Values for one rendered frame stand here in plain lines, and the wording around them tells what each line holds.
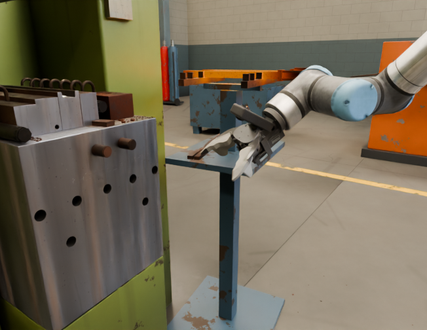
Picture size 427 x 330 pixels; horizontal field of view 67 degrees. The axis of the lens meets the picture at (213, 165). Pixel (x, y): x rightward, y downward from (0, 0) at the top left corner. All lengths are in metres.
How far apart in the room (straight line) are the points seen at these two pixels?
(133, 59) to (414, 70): 0.80
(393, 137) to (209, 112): 2.38
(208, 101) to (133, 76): 3.64
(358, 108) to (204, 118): 4.14
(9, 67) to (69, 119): 0.51
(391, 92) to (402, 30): 7.27
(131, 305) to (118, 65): 0.73
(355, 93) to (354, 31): 7.53
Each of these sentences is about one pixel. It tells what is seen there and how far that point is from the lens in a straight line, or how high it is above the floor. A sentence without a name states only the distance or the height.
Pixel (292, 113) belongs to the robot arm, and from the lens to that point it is 0.82.
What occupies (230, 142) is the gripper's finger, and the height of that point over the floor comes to 0.87.
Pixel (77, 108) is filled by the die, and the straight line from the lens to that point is 0.84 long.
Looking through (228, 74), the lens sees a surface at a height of 1.02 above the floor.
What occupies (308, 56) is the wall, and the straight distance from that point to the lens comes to 8.54.
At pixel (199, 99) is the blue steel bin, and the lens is 4.82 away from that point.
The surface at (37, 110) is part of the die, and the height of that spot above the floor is 0.97.
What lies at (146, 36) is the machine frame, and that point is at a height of 1.14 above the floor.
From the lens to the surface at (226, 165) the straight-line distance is 1.00.
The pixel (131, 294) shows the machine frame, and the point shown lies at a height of 0.42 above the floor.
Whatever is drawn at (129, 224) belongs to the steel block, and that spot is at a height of 0.64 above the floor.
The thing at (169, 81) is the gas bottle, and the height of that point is 0.57.
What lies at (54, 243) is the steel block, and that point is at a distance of 0.80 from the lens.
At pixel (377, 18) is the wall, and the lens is 8.21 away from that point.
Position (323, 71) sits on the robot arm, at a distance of 0.88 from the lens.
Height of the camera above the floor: 1.07
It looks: 18 degrees down
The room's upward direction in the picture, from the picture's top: straight up
